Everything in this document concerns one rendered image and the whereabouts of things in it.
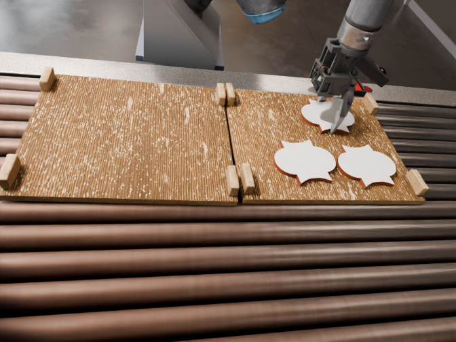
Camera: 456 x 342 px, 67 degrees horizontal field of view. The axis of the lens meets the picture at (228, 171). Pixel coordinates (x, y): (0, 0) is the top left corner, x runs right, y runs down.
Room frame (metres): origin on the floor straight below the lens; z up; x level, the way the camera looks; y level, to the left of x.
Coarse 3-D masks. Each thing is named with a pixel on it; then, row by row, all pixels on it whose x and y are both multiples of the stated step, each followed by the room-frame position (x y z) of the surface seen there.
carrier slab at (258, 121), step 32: (256, 96) 0.74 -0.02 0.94; (288, 96) 0.78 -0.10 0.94; (256, 128) 0.62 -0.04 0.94; (288, 128) 0.65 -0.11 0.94; (352, 128) 0.72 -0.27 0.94; (256, 160) 0.52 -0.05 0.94; (256, 192) 0.43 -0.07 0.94; (288, 192) 0.45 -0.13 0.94; (320, 192) 0.48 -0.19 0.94; (352, 192) 0.50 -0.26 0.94; (384, 192) 0.53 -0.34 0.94
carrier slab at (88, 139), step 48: (48, 96) 0.53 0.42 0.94; (96, 96) 0.57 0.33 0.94; (144, 96) 0.62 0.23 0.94; (192, 96) 0.67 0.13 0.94; (48, 144) 0.41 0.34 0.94; (96, 144) 0.44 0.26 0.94; (144, 144) 0.47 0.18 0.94; (192, 144) 0.51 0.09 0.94; (0, 192) 0.28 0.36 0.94; (48, 192) 0.30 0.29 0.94; (96, 192) 0.33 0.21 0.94; (144, 192) 0.36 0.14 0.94; (192, 192) 0.39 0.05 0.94
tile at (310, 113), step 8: (312, 104) 0.75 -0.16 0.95; (320, 104) 0.76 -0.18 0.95; (328, 104) 0.77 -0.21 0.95; (304, 112) 0.71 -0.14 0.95; (312, 112) 0.72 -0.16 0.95; (320, 112) 0.73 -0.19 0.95; (304, 120) 0.69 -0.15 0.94; (312, 120) 0.69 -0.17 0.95; (320, 120) 0.70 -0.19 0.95; (344, 120) 0.73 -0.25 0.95; (352, 120) 0.74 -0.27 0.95; (320, 128) 0.67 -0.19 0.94; (328, 128) 0.68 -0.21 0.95; (344, 128) 0.69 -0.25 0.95
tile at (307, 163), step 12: (288, 144) 0.58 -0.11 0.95; (300, 144) 0.59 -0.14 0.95; (276, 156) 0.53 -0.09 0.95; (288, 156) 0.54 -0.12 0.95; (300, 156) 0.55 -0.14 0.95; (312, 156) 0.56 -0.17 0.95; (324, 156) 0.57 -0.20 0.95; (288, 168) 0.51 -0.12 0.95; (300, 168) 0.52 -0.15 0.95; (312, 168) 0.53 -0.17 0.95; (324, 168) 0.54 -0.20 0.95; (300, 180) 0.48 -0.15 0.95; (312, 180) 0.50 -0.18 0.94; (324, 180) 0.51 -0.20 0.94
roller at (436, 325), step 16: (416, 320) 0.27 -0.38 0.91; (432, 320) 0.28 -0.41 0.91; (448, 320) 0.29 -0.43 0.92; (240, 336) 0.17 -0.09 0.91; (256, 336) 0.18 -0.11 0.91; (272, 336) 0.18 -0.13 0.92; (288, 336) 0.19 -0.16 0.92; (304, 336) 0.19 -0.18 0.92; (320, 336) 0.20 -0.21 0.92; (336, 336) 0.21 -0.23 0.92; (352, 336) 0.21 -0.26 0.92; (368, 336) 0.22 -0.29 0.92; (384, 336) 0.23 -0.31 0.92; (400, 336) 0.23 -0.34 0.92; (416, 336) 0.24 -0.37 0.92; (432, 336) 0.25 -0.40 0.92; (448, 336) 0.26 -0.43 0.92
